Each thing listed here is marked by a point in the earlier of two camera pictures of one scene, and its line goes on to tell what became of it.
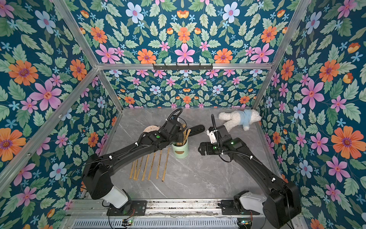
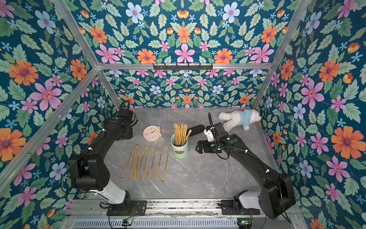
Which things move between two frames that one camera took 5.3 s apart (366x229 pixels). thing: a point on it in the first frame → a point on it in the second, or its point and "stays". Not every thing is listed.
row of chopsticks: (138, 171) stays
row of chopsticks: (146, 164) stays
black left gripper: (180, 136) → (131, 134)
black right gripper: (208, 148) stays
